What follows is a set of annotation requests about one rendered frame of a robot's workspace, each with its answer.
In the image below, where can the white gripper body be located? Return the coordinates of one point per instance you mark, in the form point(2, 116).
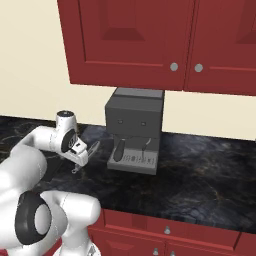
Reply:
point(76, 158)

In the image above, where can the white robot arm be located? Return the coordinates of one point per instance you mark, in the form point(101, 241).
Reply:
point(26, 160)

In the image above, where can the silver metal tongs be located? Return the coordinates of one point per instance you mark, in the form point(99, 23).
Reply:
point(94, 148)

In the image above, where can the grey coffee machine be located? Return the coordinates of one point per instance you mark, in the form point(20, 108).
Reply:
point(135, 115)

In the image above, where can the red drawer front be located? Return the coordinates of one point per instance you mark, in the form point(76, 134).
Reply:
point(248, 245)
point(140, 224)

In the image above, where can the red base cupboard door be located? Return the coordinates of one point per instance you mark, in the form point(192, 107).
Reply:
point(200, 250)
point(126, 245)

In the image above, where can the round silver drawer knob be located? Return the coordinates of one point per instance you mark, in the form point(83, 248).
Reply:
point(167, 230)

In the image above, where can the round silver cupboard knob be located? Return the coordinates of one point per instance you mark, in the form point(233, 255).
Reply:
point(172, 254)
point(155, 252)
point(173, 67)
point(198, 68)

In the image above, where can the wide red wall cupboard door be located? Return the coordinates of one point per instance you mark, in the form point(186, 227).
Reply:
point(133, 40)

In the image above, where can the narrow red wall cupboard door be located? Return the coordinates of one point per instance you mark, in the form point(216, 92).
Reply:
point(223, 43)

